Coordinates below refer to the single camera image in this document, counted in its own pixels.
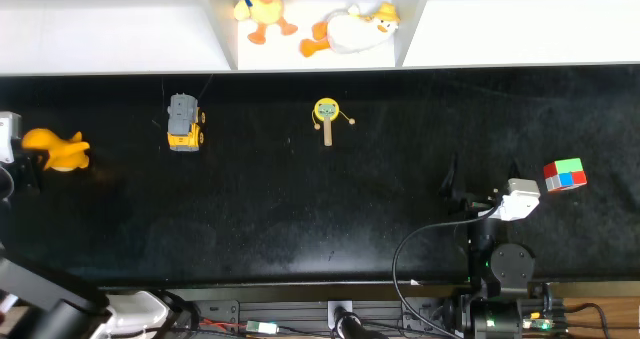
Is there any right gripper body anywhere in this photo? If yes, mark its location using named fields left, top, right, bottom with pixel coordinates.
left=447, top=191, right=501, bottom=218

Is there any yellow rattle drum toy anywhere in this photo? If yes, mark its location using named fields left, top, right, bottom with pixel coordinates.
left=311, top=97, right=357, bottom=147

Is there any grey and yellow toy truck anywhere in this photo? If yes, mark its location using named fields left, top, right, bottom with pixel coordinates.
left=166, top=93, right=207, bottom=153

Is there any orange rubber duck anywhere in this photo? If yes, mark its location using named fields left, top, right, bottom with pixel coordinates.
left=20, top=127, right=92, bottom=173

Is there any many-coloured puzzle cube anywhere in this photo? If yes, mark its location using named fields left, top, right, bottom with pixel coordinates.
left=543, top=157, right=589, bottom=194

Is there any white plush duck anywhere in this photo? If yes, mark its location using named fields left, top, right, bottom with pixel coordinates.
left=299, top=1, right=401, bottom=59

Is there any yellow plush duck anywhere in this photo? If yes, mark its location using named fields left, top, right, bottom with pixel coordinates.
left=233, top=0, right=299, bottom=46

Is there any white shelf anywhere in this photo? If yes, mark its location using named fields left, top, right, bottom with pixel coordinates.
left=0, top=0, right=640, bottom=77

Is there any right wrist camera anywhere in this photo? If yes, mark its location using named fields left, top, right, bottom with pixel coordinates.
left=478, top=177, right=542, bottom=223

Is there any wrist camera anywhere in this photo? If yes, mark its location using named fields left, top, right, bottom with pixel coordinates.
left=478, top=177, right=542, bottom=223
left=0, top=110, right=24, bottom=165

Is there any mounting rail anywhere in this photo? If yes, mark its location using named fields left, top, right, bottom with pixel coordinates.
left=92, top=282, right=616, bottom=339

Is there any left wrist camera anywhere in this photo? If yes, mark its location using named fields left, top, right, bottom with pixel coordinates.
left=0, top=110, right=24, bottom=165

